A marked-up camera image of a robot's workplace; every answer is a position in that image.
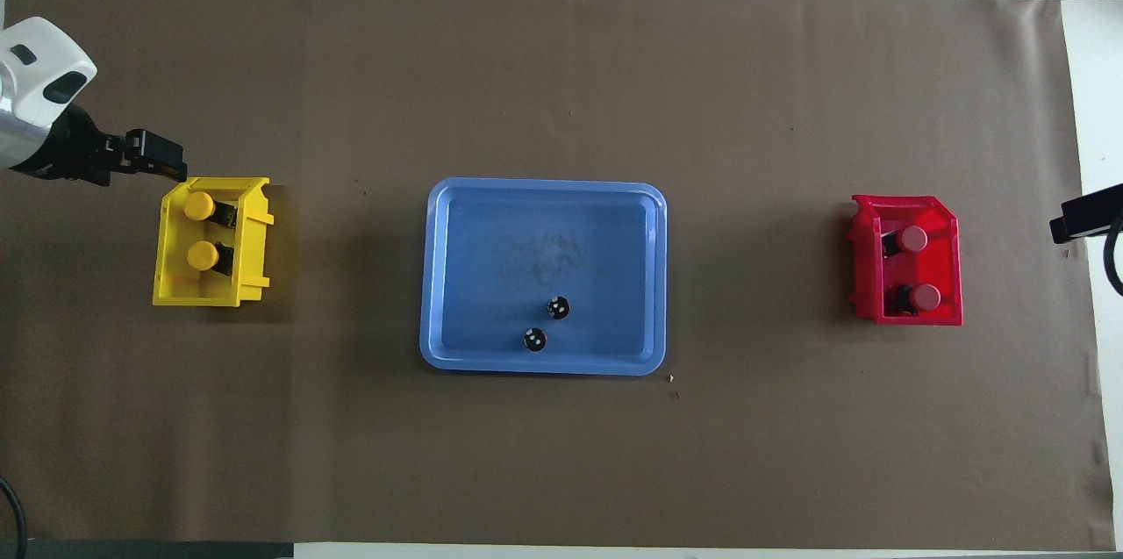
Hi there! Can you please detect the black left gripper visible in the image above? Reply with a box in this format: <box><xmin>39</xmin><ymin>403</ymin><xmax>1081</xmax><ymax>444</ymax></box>
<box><xmin>11</xmin><ymin>103</ymin><xmax>189</xmax><ymax>187</ymax></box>

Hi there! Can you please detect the yellow push button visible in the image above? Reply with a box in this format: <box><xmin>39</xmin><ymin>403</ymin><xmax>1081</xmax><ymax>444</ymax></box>
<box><xmin>182</xmin><ymin>190</ymin><xmax>240</xmax><ymax>226</ymax></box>
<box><xmin>187</xmin><ymin>240</ymin><xmax>236</xmax><ymax>275</ymax></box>

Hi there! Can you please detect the red push button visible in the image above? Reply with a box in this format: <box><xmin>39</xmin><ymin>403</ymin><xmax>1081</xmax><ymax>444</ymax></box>
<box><xmin>882</xmin><ymin>226</ymin><xmax>929</xmax><ymax>257</ymax></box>
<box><xmin>891</xmin><ymin>283</ymin><xmax>942</xmax><ymax>316</ymax></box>

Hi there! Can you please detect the yellow plastic bin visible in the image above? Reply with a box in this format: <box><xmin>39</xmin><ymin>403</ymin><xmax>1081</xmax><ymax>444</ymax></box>
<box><xmin>152</xmin><ymin>176</ymin><xmax>275</xmax><ymax>309</ymax></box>

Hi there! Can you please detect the red plastic bin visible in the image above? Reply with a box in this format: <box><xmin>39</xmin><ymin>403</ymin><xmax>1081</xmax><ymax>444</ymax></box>
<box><xmin>848</xmin><ymin>195</ymin><xmax>964</xmax><ymax>327</ymax></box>

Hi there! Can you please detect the blue plastic tray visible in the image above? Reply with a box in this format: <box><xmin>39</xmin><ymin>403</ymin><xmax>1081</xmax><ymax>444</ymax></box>
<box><xmin>419</xmin><ymin>177</ymin><xmax>669</xmax><ymax>377</ymax></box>

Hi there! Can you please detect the brown paper mat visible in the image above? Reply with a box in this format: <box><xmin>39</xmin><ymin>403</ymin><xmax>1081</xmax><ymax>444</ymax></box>
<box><xmin>0</xmin><ymin>0</ymin><xmax>1115</xmax><ymax>553</ymax></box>

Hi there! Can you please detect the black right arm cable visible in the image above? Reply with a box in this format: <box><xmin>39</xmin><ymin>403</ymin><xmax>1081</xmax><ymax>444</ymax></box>
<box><xmin>1103</xmin><ymin>221</ymin><xmax>1123</xmax><ymax>297</ymax></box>

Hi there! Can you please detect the black cable loop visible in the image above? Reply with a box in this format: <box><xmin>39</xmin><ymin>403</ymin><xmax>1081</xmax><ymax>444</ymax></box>
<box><xmin>0</xmin><ymin>476</ymin><xmax>29</xmax><ymax>559</ymax></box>

